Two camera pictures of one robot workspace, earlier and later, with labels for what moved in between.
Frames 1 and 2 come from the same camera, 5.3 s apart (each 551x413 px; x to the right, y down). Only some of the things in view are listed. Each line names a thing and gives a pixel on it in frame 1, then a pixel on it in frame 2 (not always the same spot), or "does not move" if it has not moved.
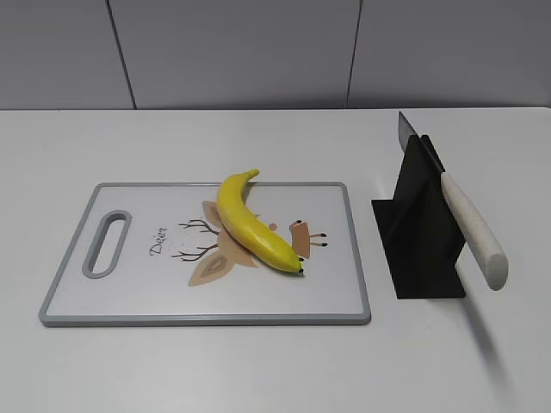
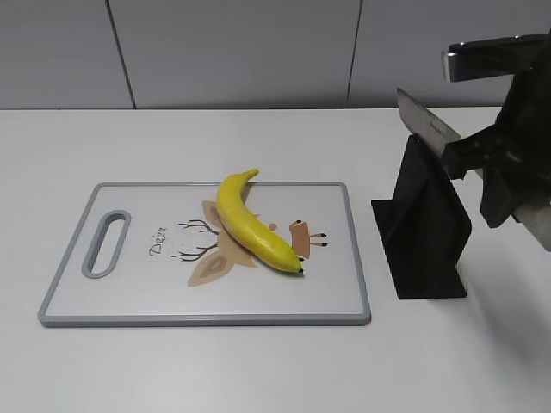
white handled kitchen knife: x=487 y=255 → x=535 y=216
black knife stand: x=420 y=239 does not move
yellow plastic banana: x=239 y=219 does not move
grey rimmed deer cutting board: x=154 y=254 does not move
